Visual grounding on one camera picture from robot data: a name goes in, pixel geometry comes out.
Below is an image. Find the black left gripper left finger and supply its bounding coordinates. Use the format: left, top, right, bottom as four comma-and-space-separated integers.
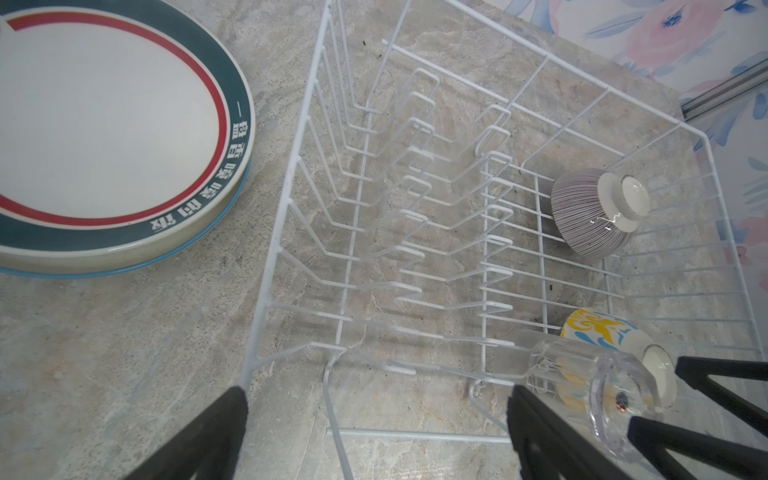
127, 386, 248, 479

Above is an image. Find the watermelon pattern plate blue rim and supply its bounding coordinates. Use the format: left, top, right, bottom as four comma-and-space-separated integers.
1, 163, 251, 280

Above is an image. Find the white wire dish rack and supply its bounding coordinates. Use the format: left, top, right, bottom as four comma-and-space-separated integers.
237, 1, 767, 479

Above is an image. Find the white plate dark underside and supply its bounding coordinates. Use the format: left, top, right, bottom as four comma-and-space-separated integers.
1, 1, 255, 270

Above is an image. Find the purple striped bowl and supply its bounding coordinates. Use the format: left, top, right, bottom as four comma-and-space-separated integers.
550, 169, 650, 260

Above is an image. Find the clear faceted glass front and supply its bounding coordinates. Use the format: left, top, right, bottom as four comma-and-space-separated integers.
511, 330, 663, 463

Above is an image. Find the blue yellow patterned bowl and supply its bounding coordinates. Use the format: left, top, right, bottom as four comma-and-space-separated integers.
560, 308, 678, 408

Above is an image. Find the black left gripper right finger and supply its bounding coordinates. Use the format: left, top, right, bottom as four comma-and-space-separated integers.
507, 385, 628, 479

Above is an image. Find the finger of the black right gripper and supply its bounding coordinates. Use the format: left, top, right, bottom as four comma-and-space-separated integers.
674, 355, 768, 436
627, 416, 767, 479

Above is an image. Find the right aluminium corner post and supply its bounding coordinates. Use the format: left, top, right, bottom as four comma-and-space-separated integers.
681, 58, 767, 121

